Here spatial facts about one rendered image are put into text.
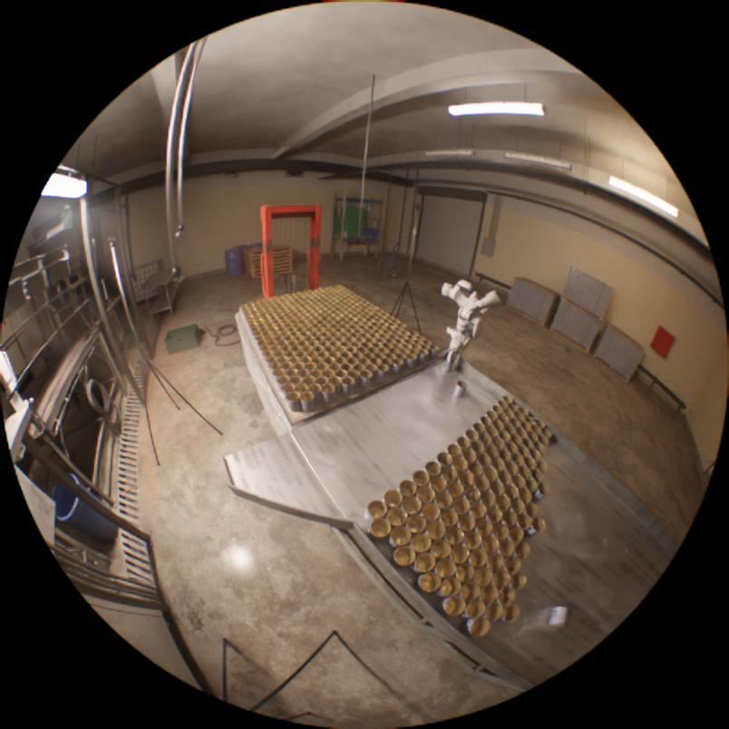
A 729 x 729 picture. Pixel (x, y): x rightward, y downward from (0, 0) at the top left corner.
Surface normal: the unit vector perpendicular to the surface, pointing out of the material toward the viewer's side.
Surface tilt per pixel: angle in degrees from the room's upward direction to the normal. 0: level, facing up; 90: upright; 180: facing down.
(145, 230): 90
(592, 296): 90
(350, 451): 0
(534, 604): 0
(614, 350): 92
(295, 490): 0
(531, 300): 90
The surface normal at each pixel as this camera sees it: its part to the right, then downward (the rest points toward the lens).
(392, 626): 0.08, -0.81
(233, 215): 0.58, 0.51
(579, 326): -0.80, 0.32
